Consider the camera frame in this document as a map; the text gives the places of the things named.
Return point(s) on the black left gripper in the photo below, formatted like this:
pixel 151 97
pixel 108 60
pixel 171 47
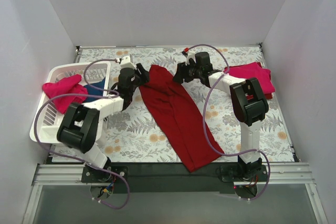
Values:
pixel 140 74

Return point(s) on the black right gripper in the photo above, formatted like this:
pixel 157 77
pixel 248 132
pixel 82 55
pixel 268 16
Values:
pixel 182 72

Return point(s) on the dark red t shirt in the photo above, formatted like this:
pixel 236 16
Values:
pixel 179 119
pixel 268 96

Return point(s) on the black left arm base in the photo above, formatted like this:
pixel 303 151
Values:
pixel 102 183

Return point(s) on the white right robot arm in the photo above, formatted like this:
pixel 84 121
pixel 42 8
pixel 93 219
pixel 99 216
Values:
pixel 249 104

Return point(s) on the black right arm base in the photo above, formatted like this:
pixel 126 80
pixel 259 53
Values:
pixel 244 184

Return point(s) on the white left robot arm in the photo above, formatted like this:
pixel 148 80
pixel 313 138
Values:
pixel 79 127

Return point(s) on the blue t shirt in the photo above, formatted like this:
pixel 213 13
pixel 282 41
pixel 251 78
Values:
pixel 93 91

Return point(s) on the folded pink t shirt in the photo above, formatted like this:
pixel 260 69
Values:
pixel 254 70

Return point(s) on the folded dark red t shirt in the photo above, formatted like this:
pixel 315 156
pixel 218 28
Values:
pixel 268 96

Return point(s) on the white plastic laundry basket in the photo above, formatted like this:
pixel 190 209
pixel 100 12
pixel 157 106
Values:
pixel 50 118

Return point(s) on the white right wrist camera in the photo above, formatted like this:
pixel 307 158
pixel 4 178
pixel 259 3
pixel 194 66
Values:
pixel 189 56

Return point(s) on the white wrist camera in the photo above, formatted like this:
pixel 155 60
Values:
pixel 189 56
pixel 126 62

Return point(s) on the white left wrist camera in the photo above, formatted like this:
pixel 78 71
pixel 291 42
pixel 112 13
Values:
pixel 126 62

